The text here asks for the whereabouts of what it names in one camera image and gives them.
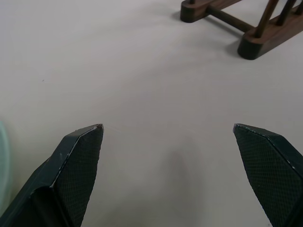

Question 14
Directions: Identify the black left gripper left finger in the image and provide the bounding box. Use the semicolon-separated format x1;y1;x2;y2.
0;123;105;227

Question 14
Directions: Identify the dark wooden rack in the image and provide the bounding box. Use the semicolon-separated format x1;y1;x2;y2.
179;0;303;60

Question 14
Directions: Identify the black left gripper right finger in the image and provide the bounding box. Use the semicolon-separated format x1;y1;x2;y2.
232;123;303;227

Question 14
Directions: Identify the pale green plate edge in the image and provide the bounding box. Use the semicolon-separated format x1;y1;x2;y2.
0;121;12;213

